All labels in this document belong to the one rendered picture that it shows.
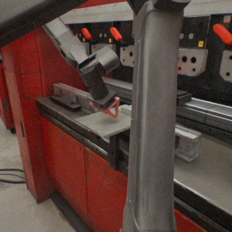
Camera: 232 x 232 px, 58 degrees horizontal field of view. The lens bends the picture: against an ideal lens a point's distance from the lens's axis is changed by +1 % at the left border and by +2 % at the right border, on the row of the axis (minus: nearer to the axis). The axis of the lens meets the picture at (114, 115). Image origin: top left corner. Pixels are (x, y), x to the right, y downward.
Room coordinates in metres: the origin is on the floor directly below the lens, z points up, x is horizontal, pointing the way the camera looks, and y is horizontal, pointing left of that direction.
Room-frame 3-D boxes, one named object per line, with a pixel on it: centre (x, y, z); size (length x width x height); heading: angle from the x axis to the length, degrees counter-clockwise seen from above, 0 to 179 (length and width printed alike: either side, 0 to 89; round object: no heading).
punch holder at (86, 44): (1.15, 0.16, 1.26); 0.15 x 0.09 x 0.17; 40
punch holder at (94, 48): (1.00, 0.03, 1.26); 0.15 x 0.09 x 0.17; 40
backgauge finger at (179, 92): (0.94, -0.24, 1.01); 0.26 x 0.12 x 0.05; 130
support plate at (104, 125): (0.73, -0.01, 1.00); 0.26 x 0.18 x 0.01; 130
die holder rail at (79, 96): (1.25, 0.23, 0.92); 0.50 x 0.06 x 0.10; 40
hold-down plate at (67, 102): (1.25, 0.31, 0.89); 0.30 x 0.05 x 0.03; 40
